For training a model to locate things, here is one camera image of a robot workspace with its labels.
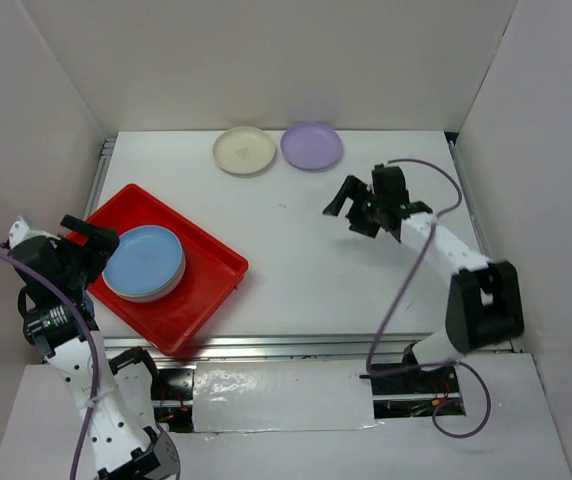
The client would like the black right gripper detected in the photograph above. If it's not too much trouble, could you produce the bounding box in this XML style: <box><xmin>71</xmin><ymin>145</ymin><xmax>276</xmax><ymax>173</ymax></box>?
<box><xmin>324</xmin><ymin>174</ymin><xmax>387</xmax><ymax>238</ymax></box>

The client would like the blue plate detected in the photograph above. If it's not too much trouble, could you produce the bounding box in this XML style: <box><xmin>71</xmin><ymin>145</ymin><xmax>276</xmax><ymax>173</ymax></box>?
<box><xmin>102</xmin><ymin>225</ymin><xmax>186</xmax><ymax>298</ymax></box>

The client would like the purple plate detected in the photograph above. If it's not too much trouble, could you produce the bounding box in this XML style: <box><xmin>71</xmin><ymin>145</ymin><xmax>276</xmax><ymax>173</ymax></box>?
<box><xmin>280</xmin><ymin>122</ymin><xmax>344</xmax><ymax>171</ymax></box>

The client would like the orange plate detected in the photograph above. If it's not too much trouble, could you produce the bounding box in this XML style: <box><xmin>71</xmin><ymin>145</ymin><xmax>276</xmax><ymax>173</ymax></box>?
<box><xmin>114</xmin><ymin>258</ymin><xmax>186</xmax><ymax>303</ymax></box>

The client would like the cream plate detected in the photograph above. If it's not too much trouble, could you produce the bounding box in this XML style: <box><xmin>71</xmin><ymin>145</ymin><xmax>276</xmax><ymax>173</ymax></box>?
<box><xmin>212</xmin><ymin>126</ymin><xmax>277</xmax><ymax>176</ymax></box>

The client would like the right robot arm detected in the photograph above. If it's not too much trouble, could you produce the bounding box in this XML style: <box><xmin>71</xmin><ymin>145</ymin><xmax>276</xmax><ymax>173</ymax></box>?
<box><xmin>323</xmin><ymin>160</ymin><xmax>525</xmax><ymax>392</ymax></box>

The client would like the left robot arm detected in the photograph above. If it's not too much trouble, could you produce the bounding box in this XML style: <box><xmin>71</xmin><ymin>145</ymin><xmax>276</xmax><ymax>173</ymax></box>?
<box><xmin>8</xmin><ymin>215</ymin><xmax>181</xmax><ymax>479</ymax></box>

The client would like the red plastic bin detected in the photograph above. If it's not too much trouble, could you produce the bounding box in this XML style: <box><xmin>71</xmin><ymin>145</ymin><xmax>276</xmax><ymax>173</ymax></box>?
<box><xmin>87</xmin><ymin>184</ymin><xmax>248</xmax><ymax>354</ymax></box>

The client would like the white foil-edged panel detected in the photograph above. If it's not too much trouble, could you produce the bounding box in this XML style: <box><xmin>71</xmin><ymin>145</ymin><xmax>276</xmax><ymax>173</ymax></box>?
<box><xmin>192</xmin><ymin>360</ymin><xmax>376</xmax><ymax>433</ymax></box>

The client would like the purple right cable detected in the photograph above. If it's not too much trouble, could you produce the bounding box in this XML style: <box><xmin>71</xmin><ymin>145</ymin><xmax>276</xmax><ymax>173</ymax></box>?
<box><xmin>365</xmin><ymin>157</ymin><xmax>493</xmax><ymax>440</ymax></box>

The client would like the purple cable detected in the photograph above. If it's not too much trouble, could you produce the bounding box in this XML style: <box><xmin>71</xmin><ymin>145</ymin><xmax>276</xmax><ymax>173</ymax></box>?
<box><xmin>0</xmin><ymin>238</ymin><xmax>105</xmax><ymax>480</ymax></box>
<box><xmin>365</xmin><ymin>157</ymin><xmax>493</xmax><ymax>440</ymax></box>

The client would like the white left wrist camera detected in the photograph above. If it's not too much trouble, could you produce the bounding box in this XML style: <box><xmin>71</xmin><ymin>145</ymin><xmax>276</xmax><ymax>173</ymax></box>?
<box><xmin>8</xmin><ymin>216</ymin><xmax>36</xmax><ymax>249</ymax></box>

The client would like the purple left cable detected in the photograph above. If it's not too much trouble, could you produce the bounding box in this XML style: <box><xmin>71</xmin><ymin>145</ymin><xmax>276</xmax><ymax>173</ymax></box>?
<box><xmin>0</xmin><ymin>238</ymin><xmax>105</xmax><ymax>480</ymax></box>

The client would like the aluminium front rail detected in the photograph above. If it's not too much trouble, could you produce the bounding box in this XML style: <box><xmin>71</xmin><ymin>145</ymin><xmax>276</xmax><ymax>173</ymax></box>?
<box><xmin>100</xmin><ymin>333</ymin><xmax>517</xmax><ymax>361</ymax></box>

